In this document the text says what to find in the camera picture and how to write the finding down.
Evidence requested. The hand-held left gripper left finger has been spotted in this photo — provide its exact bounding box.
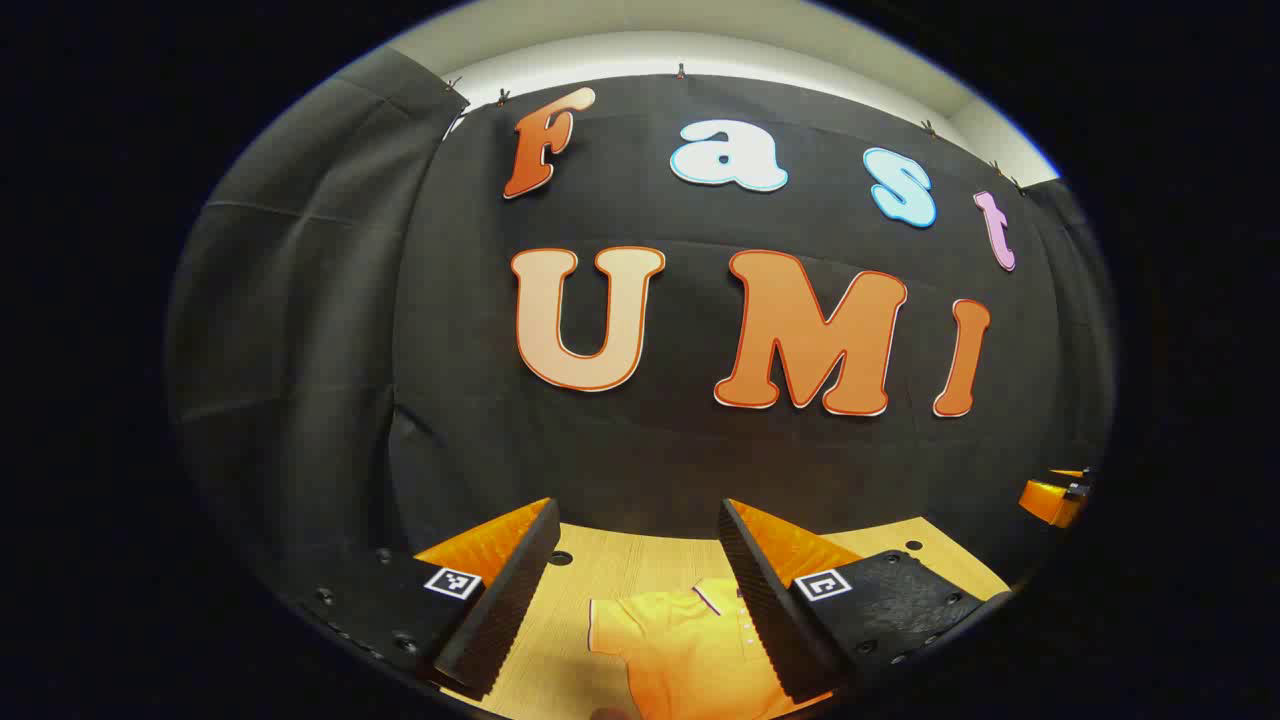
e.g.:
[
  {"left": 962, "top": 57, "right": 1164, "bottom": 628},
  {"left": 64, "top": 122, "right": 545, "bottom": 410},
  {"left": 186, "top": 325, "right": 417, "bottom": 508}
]
[{"left": 290, "top": 497, "right": 563, "bottom": 701}]

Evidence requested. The black backdrop cloth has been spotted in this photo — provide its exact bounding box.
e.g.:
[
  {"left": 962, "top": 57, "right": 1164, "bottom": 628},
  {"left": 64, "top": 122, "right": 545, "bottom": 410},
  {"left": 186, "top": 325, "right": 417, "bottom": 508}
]
[{"left": 165, "top": 45, "right": 1116, "bottom": 611}]

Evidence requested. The row of small cloth clips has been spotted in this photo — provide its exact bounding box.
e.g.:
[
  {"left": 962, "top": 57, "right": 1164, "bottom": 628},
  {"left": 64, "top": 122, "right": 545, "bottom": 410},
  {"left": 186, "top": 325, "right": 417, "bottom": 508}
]
[{"left": 440, "top": 62, "right": 1026, "bottom": 191}]

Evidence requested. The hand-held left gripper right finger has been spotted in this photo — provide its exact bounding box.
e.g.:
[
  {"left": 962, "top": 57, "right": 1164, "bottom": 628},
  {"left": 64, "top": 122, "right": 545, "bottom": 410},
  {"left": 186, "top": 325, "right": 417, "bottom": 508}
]
[{"left": 717, "top": 497, "right": 1013, "bottom": 706}]

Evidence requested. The orange T-shirt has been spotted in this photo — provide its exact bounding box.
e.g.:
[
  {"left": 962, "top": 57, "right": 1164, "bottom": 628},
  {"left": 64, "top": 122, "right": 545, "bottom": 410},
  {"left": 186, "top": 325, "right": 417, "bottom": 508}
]
[{"left": 588, "top": 577, "right": 836, "bottom": 720}]

